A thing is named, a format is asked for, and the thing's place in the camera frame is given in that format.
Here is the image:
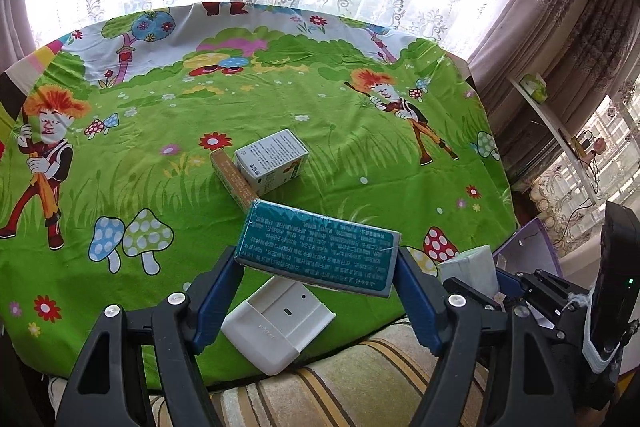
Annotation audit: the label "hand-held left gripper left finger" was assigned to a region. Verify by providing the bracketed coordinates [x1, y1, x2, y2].
[55, 247, 246, 427]

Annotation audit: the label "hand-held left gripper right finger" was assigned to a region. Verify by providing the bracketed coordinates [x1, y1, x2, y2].
[397, 249, 581, 427]

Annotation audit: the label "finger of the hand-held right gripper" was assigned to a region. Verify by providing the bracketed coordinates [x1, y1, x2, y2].
[467, 284, 511, 313]
[500, 269, 568, 338]

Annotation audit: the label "small white box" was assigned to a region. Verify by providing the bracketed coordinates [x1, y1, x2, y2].
[439, 244, 501, 294]

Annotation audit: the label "purple cardboard box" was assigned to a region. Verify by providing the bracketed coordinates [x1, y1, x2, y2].
[492, 217, 562, 323]

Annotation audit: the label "teal printed box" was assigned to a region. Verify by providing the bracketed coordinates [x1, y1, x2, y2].
[234, 201, 402, 298]

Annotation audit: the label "flat white box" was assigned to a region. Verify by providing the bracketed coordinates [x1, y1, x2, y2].
[220, 277, 336, 376]

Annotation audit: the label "striped beige cushion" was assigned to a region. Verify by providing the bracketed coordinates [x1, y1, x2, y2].
[47, 322, 491, 427]

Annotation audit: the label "long tan box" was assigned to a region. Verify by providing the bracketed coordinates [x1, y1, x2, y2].
[210, 149, 259, 210]

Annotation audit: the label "white and green carton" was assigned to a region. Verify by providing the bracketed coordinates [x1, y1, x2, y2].
[235, 129, 309, 198]

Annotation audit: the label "green cartoon printed cloth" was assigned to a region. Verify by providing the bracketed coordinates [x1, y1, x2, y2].
[0, 2, 518, 380]

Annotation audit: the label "green tissue pack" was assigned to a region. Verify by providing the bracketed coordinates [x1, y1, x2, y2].
[520, 74, 549, 102]

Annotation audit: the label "floral brown curtain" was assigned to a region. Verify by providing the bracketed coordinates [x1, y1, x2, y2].
[420, 0, 640, 258]
[0, 0, 37, 75]

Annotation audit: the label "black charger cables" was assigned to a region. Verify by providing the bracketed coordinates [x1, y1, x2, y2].
[574, 131, 607, 190]

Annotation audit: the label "white wall shelf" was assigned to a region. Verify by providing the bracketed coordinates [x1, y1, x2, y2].
[510, 74, 612, 208]

